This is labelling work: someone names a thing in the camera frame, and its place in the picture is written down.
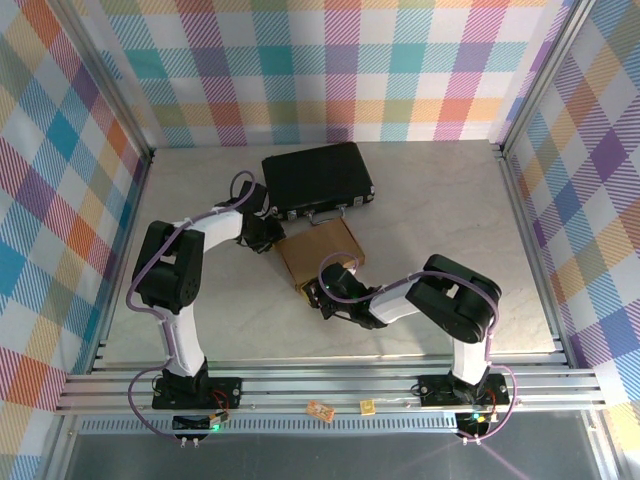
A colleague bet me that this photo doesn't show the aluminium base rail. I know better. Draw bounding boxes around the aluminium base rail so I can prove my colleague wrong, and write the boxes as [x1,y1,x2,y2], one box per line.
[54,357,609,417]

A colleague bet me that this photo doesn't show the brown cardboard paper box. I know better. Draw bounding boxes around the brown cardboard paper box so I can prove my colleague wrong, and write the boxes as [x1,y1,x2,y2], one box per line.
[277,218,366,296]

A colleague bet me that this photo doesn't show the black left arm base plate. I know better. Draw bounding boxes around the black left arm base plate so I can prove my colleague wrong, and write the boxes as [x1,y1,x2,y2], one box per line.
[151,377,244,410]

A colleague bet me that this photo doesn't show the black briefcase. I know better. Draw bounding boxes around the black briefcase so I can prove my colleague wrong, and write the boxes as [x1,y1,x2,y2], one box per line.
[262,142,377,225]

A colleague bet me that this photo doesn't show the slotted grey cable duct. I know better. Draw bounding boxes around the slotted grey cable duct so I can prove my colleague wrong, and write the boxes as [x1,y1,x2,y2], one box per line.
[79,418,461,434]

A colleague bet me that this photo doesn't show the plaid cloth backdrop panel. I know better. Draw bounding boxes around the plaid cloth backdrop panel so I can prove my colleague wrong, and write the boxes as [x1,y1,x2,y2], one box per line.
[0,0,151,459]
[502,0,640,416]
[79,0,571,150]

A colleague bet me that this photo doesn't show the orange paper tag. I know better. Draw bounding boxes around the orange paper tag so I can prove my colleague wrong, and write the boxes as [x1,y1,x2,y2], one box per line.
[305,399,335,421]

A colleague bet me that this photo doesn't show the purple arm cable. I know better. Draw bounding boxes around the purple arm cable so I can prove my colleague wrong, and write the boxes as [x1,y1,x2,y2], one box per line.
[124,169,271,444]
[318,251,521,444]

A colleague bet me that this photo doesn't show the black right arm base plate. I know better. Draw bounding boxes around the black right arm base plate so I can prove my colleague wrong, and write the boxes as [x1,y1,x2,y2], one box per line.
[417,373,511,407]

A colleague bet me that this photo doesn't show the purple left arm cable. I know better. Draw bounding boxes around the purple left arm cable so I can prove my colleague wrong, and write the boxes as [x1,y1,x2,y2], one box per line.
[124,169,271,444]

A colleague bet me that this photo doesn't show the aluminium corner post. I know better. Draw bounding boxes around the aluminium corner post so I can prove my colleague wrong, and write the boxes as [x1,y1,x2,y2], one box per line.
[492,0,599,159]
[47,0,154,161]

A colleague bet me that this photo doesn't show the aluminium side rail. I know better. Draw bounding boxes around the aluminium side rail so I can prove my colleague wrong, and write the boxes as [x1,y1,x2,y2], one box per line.
[492,144,574,369]
[89,149,156,372]

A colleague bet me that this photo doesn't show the grey metal panel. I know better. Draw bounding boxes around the grey metal panel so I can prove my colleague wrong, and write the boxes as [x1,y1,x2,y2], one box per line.
[64,432,609,480]

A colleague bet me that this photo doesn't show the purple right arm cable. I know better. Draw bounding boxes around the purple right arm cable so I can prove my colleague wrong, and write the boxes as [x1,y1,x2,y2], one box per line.
[318,251,521,444]

